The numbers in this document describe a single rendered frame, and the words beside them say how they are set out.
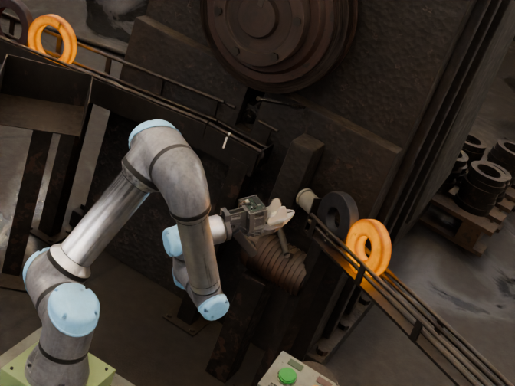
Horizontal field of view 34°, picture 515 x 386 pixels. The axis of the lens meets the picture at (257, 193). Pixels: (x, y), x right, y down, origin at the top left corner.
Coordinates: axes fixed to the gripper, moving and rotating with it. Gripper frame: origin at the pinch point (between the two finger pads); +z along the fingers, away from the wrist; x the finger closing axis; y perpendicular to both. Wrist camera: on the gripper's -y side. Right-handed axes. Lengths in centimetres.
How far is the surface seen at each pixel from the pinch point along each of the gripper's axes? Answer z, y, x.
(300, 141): 16.5, 3.7, 25.6
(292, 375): -24, -3, -47
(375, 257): 14.2, -2.6, -21.7
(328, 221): 13.6, -7.8, 1.4
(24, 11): -42, 15, 115
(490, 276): 140, -120, 53
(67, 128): -44, 3, 60
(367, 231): 15.3, 0.7, -15.0
